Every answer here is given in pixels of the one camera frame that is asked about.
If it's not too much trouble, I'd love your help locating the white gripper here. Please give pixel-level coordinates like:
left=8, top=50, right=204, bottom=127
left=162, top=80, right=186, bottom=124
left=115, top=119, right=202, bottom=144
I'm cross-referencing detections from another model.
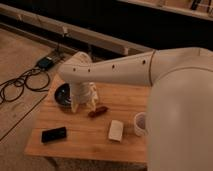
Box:
left=70, top=82, right=99, bottom=112

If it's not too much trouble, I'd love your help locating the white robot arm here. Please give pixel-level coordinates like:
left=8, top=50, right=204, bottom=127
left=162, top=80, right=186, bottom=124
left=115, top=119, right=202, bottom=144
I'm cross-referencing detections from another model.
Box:
left=59, top=47, right=213, bottom=171

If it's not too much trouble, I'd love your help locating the dark ceramic bowl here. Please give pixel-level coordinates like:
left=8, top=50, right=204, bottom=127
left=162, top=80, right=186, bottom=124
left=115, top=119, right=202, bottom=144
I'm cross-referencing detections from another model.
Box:
left=54, top=83, right=71, bottom=107

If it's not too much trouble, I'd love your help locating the brown sausage-shaped object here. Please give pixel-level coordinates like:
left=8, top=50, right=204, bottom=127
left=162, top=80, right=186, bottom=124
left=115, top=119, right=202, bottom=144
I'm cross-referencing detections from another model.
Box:
left=88, top=106, right=108, bottom=118

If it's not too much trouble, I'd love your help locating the wooden table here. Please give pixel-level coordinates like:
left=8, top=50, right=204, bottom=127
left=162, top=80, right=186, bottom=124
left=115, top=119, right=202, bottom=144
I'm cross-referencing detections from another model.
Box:
left=25, top=77, right=150, bottom=163

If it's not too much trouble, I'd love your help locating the black rectangular remote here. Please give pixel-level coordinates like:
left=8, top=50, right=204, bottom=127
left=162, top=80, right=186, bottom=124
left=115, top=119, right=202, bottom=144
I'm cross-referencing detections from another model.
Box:
left=41, top=127, right=67, bottom=143

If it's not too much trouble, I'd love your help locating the black power adapter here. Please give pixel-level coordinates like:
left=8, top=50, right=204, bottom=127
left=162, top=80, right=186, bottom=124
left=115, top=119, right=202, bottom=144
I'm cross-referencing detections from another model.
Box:
left=36, top=57, right=54, bottom=71

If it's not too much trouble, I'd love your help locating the white plastic cup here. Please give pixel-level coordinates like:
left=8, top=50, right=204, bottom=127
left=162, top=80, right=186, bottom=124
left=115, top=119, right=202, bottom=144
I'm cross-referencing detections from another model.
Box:
left=134, top=112, right=147, bottom=136

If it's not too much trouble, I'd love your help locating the long wooden beam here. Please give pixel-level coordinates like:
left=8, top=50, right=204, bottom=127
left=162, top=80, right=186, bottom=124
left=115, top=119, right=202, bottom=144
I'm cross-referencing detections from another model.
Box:
left=0, top=3, right=153, bottom=55

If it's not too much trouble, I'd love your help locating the black coiled cable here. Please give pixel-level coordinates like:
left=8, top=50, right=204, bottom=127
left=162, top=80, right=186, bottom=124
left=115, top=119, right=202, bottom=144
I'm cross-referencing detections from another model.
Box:
left=0, top=67, right=52, bottom=105

